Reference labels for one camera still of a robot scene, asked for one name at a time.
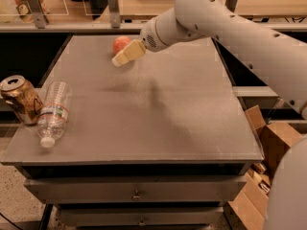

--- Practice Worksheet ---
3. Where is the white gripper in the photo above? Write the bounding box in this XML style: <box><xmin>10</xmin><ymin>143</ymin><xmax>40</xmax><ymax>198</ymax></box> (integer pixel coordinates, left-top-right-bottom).
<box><xmin>112</xmin><ymin>17</ymin><xmax>167</xmax><ymax>67</ymax></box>

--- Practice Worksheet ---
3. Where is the lower drawer knob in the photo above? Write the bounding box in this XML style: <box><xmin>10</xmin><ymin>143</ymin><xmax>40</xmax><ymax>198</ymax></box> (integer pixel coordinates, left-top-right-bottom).
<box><xmin>138</xmin><ymin>217</ymin><xmax>146</xmax><ymax>227</ymax></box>

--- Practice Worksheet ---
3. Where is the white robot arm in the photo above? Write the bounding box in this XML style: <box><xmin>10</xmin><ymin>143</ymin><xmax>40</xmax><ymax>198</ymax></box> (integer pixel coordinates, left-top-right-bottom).
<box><xmin>112</xmin><ymin>0</ymin><xmax>307</xmax><ymax>230</ymax></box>

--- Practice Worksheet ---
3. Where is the orange-red apple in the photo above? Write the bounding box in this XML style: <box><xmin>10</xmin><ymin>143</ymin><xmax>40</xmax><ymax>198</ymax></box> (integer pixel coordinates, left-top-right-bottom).
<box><xmin>112</xmin><ymin>35</ymin><xmax>131</xmax><ymax>54</ymax></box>

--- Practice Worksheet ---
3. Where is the gold crushed soda can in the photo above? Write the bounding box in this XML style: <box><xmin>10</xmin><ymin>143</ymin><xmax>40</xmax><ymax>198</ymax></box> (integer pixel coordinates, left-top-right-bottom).
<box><xmin>0</xmin><ymin>75</ymin><xmax>42</xmax><ymax>126</ymax></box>

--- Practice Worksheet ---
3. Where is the clear plastic water bottle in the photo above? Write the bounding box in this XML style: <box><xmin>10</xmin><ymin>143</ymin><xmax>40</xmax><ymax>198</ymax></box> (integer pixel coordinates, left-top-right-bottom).
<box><xmin>37</xmin><ymin>80</ymin><xmax>72</xmax><ymax>148</ymax></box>

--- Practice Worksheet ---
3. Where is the grey drawer cabinet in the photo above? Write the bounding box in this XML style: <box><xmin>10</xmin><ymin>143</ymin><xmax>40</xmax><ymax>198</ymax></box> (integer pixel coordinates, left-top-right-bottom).
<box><xmin>2</xmin><ymin>35</ymin><xmax>263</xmax><ymax>230</ymax></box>

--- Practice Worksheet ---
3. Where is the open cardboard box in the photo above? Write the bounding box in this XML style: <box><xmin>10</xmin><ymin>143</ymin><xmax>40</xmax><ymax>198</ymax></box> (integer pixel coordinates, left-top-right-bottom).
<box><xmin>229</xmin><ymin>105</ymin><xmax>302</xmax><ymax>230</ymax></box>

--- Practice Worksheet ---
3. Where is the orange snack package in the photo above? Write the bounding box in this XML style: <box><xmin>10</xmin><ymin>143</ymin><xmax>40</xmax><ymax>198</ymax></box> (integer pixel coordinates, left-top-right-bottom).
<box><xmin>13</xmin><ymin>0</ymin><xmax>50</xmax><ymax>22</ymax></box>

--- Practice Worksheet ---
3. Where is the middle metal post bracket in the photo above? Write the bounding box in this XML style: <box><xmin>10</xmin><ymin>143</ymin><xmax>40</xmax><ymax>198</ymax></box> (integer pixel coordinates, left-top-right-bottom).
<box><xmin>107</xmin><ymin>0</ymin><xmax>121</xmax><ymax>29</ymax></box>

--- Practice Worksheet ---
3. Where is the upper drawer knob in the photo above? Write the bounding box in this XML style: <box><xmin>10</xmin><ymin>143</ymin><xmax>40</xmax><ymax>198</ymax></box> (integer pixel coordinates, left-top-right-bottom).
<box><xmin>131</xmin><ymin>190</ymin><xmax>142</xmax><ymax>201</ymax></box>

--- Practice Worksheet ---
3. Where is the left metal post bracket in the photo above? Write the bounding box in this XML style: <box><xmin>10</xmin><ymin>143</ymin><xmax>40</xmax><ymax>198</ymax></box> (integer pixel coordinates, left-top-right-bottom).
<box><xmin>27</xmin><ymin>0</ymin><xmax>48</xmax><ymax>29</ymax></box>

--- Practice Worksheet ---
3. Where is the drawer knob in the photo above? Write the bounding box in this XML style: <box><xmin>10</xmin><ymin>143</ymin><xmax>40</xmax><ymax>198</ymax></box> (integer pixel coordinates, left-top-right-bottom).
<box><xmin>138</xmin><ymin>217</ymin><xmax>146</xmax><ymax>227</ymax></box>
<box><xmin>131</xmin><ymin>190</ymin><xmax>142</xmax><ymax>201</ymax></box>

